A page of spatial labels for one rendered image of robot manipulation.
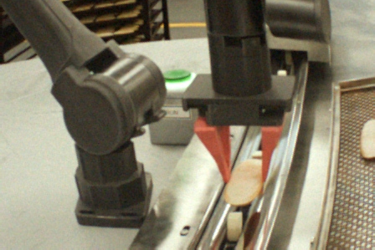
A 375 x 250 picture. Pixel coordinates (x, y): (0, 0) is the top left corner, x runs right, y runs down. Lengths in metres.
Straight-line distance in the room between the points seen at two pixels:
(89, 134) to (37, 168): 0.23
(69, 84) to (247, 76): 0.18
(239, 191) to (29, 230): 0.26
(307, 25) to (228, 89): 0.11
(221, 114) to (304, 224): 0.17
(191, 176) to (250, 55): 0.19
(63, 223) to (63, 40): 0.22
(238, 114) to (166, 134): 0.31
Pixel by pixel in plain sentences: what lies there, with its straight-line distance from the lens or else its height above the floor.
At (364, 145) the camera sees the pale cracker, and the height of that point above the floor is 0.91.
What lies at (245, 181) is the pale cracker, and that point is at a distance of 0.65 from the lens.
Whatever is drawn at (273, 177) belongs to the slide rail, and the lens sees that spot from 0.72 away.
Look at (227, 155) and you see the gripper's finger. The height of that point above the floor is 0.90.
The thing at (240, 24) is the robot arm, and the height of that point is 1.05.
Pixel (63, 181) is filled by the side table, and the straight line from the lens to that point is 0.83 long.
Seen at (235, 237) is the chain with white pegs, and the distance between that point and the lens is 0.63.
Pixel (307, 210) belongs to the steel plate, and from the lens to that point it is 0.71.
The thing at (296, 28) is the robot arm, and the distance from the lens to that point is 0.56.
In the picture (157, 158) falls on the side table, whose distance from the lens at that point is 0.86.
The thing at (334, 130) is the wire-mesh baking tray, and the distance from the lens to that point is 0.73.
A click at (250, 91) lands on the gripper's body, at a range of 0.59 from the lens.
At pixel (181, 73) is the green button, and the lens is 0.90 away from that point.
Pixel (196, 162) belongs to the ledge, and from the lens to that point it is 0.75.
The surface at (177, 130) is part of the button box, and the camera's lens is 0.89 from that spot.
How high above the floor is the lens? 1.19
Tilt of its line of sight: 21 degrees down
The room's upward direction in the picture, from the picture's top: 5 degrees counter-clockwise
